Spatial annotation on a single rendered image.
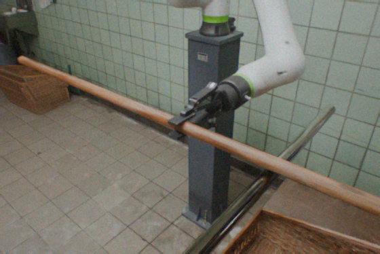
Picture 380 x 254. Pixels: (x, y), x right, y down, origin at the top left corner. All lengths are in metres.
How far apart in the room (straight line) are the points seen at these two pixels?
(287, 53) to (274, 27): 0.09
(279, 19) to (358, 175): 1.37
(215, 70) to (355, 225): 0.88
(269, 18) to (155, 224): 1.53
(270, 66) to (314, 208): 0.77
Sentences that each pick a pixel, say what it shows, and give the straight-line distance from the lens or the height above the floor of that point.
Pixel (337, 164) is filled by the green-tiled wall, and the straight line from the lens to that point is 2.11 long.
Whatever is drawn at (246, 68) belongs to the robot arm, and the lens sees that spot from 0.96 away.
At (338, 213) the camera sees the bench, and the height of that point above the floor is 0.58.
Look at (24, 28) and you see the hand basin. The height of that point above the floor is 0.70.
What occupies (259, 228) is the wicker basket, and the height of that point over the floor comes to 0.63.
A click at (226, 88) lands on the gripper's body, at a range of 0.85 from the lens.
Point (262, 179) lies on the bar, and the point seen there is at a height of 1.17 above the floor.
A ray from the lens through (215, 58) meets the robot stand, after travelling 1.44.
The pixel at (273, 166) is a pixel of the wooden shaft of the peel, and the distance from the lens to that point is 0.62.
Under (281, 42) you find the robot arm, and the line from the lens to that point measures 0.91.
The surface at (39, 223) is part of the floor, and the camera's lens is 2.31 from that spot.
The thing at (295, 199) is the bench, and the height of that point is 0.58.
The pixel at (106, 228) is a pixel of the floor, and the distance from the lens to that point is 2.13.
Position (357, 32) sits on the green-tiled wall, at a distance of 1.81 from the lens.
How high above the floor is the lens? 1.57
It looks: 30 degrees down
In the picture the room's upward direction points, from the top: straight up
